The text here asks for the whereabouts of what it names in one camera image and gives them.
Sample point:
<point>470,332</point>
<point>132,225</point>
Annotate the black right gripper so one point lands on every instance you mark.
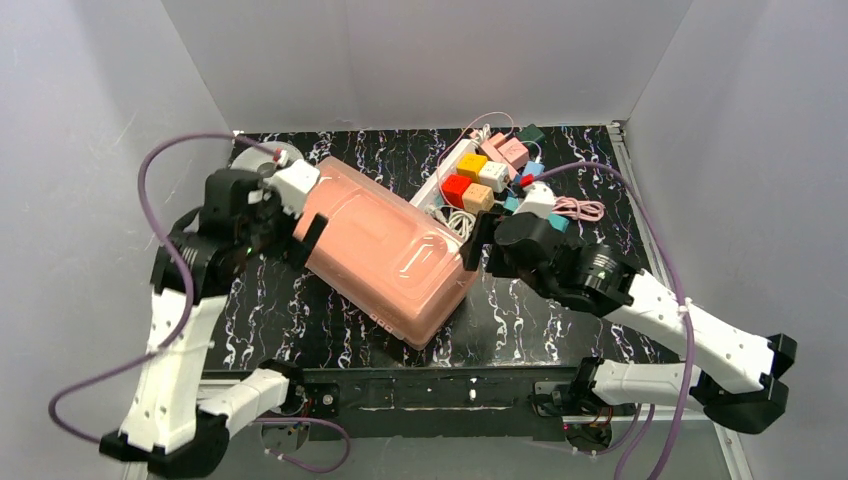
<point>490,239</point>

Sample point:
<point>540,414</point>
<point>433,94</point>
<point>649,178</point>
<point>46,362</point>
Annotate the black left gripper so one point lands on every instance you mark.
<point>285,234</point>

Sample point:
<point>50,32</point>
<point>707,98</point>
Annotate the white power strip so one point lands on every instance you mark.
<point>429,194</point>

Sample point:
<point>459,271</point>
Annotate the yellow cube socket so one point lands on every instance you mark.
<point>470,166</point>

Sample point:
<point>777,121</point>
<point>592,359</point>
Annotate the pink plastic storage box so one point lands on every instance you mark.
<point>398,265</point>

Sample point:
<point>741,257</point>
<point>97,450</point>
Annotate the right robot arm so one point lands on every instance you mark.
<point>735,377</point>

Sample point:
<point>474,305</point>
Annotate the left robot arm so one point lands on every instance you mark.
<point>168,428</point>

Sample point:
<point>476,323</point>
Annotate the tan cube socket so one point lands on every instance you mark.
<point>476,198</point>

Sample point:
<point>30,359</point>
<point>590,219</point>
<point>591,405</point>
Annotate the red cube socket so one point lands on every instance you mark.
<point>453,189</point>

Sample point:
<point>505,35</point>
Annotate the white cube socket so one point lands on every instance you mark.
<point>494,175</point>

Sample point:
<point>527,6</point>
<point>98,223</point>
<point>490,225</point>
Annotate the blue cube socket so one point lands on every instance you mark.
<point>531,168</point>

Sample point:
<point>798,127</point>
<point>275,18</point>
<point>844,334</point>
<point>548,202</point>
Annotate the pink cube socket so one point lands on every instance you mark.
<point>515,153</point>

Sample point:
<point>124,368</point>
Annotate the dark green cube socket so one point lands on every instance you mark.
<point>532,134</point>

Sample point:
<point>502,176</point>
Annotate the grey filament spool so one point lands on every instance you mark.
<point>252,159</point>

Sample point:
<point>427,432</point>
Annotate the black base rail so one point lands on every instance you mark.
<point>459,402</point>

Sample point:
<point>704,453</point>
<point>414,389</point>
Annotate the aluminium frame rail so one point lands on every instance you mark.
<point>729,441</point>

